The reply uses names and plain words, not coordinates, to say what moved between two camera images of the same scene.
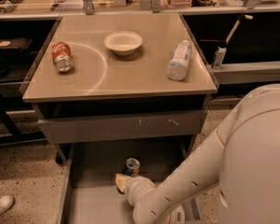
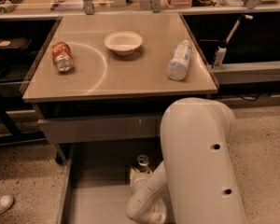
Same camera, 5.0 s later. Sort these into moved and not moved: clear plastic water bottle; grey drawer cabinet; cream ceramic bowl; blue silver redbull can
Moved: blue silver redbull can
Not moved: grey drawer cabinet; cream ceramic bowl; clear plastic water bottle
